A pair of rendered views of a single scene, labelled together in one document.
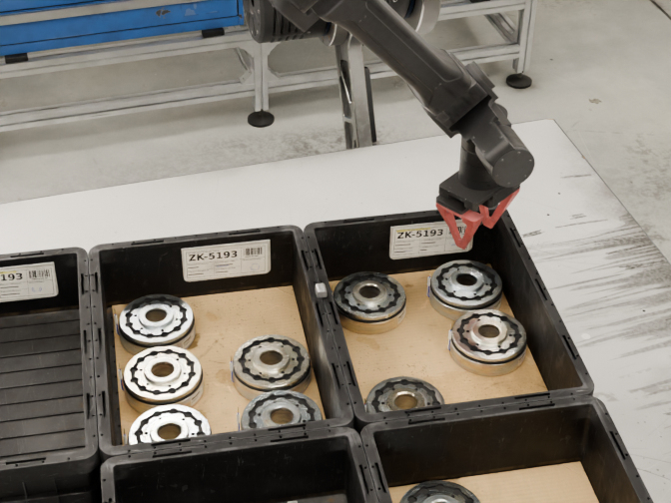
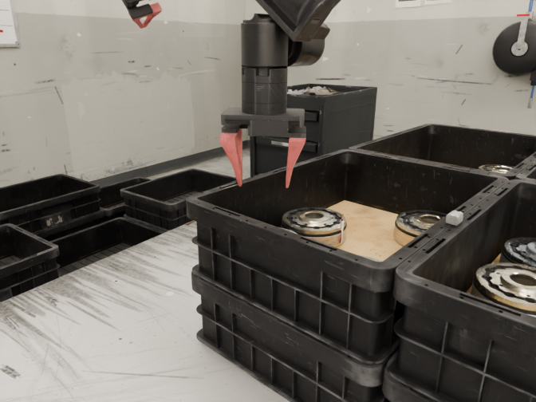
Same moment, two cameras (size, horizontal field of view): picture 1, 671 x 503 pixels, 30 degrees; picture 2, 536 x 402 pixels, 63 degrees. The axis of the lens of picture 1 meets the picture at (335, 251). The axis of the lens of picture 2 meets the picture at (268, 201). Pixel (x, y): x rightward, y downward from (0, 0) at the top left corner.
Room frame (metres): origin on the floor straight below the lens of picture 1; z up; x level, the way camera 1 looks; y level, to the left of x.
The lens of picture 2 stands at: (1.71, 0.26, 1.12)
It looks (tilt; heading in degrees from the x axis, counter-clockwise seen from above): 20 degrees down; 233
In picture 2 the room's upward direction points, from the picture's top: straight up
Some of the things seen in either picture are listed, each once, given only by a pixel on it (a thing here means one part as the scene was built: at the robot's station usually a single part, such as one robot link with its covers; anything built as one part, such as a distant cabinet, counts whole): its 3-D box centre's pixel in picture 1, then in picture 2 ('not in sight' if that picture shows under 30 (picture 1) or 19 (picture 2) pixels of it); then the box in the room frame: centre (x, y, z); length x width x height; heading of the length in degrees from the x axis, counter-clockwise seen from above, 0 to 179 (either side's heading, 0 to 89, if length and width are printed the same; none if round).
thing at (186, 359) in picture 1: (163, 373); not in sight; (1.18, 0.22, 0.86); 0.10 x 0.10 x 0.01
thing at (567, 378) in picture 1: (435, 336); (355, 227); (1.26, -0.14, 0.87); 0.40 x 0.30 x 0.11; 11
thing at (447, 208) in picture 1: (468, 216); (277, 152); (1.37, -0.18, 0.99); 0.07 x 0.07 x 0.09; 49
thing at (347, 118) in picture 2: not in sight; (313, 169); (0.07, -1.52, 0.45); 0.60 x 0.45 x 0.90; 17
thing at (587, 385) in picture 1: (437, 307); (357, 195); (1.26, -0.14, 0.92); 0.40 x 0.30 x 0.02; 11
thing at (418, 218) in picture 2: (405, 402); (430, 220); (1.13, -0.09, 0.86); 0.05 x 0.05 x 0.01
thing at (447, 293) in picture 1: (466, 282); not in sight; (1.38, -0.19, 0.86); 0.10 x 0.10 x 0.01
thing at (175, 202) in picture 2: not in sight; (187, 235); (0.99, -1.28, 0.37); 0.40 x 0.30 x 0.45; 17
